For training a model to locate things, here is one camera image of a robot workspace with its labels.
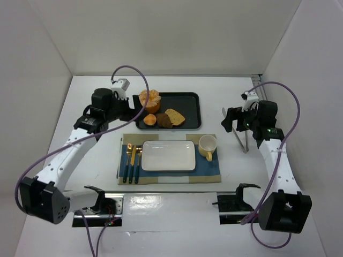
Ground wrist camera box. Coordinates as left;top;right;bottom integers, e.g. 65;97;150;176
241;91;259;112
110;79;130;94

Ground yellow mug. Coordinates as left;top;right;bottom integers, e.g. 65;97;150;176
198;134;217;162

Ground small round bun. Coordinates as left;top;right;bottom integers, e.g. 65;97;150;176
143;114;156;126

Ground gold spoon green handle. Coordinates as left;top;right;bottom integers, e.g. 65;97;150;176
134;146;143;184

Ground purple cable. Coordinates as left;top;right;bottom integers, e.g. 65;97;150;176
14;65;150;257
240;81;301;249

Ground brown chocolate croissant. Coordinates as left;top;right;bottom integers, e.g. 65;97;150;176
156;114;173;129

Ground blue beige placemat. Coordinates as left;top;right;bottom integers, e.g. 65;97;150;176
116;134;221;185

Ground tan bread slice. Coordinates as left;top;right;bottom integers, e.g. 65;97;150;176
165;109;185;126

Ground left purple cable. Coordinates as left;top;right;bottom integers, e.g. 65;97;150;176
14;65;150;257

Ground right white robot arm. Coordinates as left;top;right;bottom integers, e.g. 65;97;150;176
221;100;312;233

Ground black rectangular tray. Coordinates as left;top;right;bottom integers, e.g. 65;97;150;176
136;92;202;131

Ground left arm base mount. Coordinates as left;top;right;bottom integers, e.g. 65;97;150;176
72;185;124;228

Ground gold knife green handle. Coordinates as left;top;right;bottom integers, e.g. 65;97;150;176
129;145;137;184

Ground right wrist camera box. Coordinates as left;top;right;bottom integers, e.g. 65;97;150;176
241;91;259;112

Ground white rectangular plate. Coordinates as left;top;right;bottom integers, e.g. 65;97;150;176
141;140;196;172

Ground metal serving tongs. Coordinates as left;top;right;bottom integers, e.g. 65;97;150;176
221;108;249;154

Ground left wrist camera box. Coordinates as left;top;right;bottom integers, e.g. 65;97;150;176
110;79;130;94

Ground aluminium frame rail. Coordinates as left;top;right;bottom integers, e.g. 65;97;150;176
251;73;269;102

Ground peeled orange mandarin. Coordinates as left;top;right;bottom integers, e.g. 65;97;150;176
139;89;161;114

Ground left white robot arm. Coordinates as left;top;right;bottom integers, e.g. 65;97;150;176
16;87;138;224

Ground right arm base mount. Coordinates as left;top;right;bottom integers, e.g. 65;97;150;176
212;183;261;225

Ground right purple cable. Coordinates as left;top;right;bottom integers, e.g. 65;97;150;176
240;81;301;249

